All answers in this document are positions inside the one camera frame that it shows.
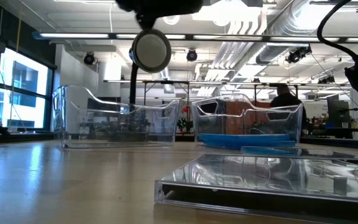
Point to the clear black-tray jewel case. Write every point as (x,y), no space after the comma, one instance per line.
(337,158)
(259,199)

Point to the black gooseneck desk lamp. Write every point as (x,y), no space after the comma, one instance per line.
(151,51)

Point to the black ceiling camera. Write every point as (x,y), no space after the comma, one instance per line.
(89,58)
(191,55)
(297,54)

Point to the black aluminium table frame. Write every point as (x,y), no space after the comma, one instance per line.
(26,137)

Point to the dark computer monitor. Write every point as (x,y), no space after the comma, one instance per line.
(337,109)

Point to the clear plastic bin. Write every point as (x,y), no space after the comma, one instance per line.
(73,118)
(204,124)

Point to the orange brown cabinet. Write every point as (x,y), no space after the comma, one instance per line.
(241,118)

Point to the long ceiling light bar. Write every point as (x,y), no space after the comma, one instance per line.
(82,35)

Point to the large window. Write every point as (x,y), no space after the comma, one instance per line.
(23,109)

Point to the red flower plant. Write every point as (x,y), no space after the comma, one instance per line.
(186,109)

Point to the black metal gantry frame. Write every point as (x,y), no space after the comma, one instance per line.
(259,85)

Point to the person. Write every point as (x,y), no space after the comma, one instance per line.
(286,99)

